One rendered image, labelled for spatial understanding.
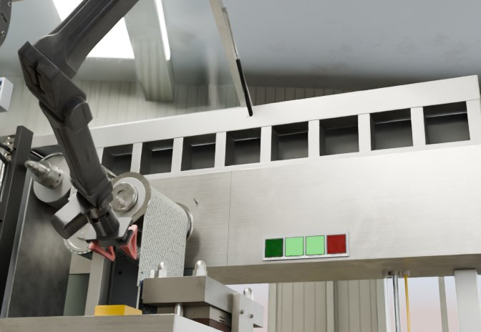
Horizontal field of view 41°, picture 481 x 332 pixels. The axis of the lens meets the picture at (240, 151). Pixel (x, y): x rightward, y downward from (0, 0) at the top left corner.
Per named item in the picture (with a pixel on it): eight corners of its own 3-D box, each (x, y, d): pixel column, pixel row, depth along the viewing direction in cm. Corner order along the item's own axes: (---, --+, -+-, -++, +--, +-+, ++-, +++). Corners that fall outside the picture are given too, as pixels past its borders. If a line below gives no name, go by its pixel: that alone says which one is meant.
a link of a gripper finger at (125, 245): (139, 267, 151) (124, 238, 145) (112, 269, 153) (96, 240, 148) (148, 247, 156) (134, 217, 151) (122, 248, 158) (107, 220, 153)
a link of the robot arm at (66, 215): (113, 190, 137) (85, 164, 139) (70, 225, 132) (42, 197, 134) (114, 216, 147) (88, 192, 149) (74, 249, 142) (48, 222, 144)
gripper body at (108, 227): (126, 242, 146) (112, 218, 142) (86, 245, 150) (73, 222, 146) (135, 222, 151) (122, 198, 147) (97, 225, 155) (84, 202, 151)
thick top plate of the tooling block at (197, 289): (142, 303, 153) (144, 277, 155) (210, 328, 187) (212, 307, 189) (205, 301, 147) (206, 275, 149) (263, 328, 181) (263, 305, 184)
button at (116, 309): (93, 317, 129) (94, 305, 130) (112, 323, 135) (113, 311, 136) (124, 317, 127) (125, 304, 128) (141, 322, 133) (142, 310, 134)
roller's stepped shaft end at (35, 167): (20, 169, 173) (22, 157, 174) (34, 177, 178) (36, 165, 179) (30, 167, 172) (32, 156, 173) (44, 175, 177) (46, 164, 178)
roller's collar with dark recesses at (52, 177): (28, 182, 178) (33, 161, 180) (42, 189, 183) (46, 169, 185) (48, 180, 176) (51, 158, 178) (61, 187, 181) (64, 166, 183)
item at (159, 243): (137, 285, 159) (144, 213, 167) (179, 303, 179) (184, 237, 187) (138, 285, 159) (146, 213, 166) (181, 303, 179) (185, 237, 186)
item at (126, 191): (131, 177, 169) (137, 202, 166) (135, 180, 171) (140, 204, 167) (107, 189, 171) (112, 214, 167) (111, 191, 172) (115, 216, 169)
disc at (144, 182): (97, 227, 170) (104, 174, 175) (99, 227, 170) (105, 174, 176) (147, 223, 164) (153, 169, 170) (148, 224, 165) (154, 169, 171)
